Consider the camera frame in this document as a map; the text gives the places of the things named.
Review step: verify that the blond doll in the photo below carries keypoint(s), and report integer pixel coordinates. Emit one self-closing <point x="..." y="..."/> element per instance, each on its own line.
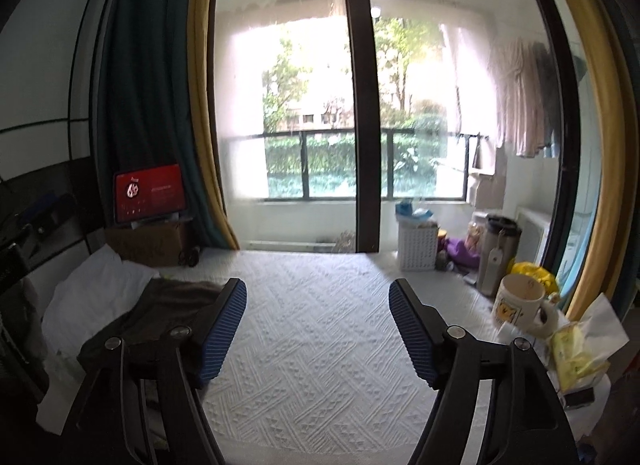
<point x="474" y="237"/>

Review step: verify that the hanging pink garment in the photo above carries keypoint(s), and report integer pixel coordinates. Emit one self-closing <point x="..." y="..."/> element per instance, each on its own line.
<point x="515" y="95"/>

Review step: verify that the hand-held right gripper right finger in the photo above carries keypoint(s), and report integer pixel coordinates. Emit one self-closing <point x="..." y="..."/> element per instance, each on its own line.
<point x="412" y="330"/>

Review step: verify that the teal curtain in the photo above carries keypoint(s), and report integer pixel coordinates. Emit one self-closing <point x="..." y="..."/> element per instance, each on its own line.
<point x="145" y="95"/>

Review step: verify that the brown cardboard box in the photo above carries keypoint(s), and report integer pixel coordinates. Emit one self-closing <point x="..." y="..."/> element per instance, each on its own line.
<point x="145" y="242"/>

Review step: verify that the yellow curtain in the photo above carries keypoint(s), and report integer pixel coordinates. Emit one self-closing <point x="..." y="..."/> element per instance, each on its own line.
<point x="205" y="120"/>
<point x="610" y="145"/>

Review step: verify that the small dark object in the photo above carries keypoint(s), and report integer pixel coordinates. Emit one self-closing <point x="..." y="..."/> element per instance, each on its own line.
<point x="190" y="256"/>

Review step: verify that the bear print mug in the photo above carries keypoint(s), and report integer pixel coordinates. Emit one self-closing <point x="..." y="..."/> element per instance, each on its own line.
<point x="517" y="305"/>

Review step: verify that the dark sliding door frame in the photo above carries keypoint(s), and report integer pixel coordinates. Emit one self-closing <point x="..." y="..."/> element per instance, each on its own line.
<point x="360" y="95"/>

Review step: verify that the white radiator unit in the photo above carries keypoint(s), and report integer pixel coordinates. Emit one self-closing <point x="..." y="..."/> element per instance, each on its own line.
<point x="535" y="235"/>

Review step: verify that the blue cloth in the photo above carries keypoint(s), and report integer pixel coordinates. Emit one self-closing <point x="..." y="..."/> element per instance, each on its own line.
<point x="412" y="212"/>

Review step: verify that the yellow tissue packet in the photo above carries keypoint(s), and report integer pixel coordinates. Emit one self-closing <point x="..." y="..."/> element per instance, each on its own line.
<point x="575" y="357"/>

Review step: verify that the grey fuzzy toy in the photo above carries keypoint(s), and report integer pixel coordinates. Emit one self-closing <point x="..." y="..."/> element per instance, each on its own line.
<point x="442" y="260"/>

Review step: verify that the dark balcony railing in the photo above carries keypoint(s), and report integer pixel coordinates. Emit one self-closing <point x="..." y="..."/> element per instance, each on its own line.
<point x="302" y="165"/>

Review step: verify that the white garment with black trim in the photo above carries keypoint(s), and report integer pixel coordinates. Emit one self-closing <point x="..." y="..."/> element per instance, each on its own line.
<point x="95" y="290"/>

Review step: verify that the yellow plastic bag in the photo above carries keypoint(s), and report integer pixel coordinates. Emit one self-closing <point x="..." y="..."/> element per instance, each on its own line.
<point x="537" y="277"/>

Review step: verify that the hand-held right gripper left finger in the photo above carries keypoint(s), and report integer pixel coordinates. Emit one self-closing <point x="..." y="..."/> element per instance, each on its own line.
<point x="225" y="330"/>

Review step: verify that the dark grey t-shirt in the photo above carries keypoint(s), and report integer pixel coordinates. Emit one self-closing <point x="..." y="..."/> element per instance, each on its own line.
<point x="160" y="305"/>

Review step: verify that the white quilted bed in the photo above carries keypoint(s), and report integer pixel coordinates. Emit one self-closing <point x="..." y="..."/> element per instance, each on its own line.
<point x="325" y="335"/>

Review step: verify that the purple plush toy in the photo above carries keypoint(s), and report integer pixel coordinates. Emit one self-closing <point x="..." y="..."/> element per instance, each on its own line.
<point x="462" y="255"/>

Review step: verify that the white tissue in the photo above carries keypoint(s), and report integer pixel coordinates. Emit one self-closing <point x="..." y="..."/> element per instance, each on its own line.
<point x="602" y="325"/>

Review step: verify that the dark headboard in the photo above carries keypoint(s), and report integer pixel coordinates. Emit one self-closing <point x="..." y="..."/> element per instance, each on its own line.
<point x="50" y="185"/>

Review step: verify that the white perforated basket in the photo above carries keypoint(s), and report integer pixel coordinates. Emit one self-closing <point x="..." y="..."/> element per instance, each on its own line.
<point x="417" y="247"/>

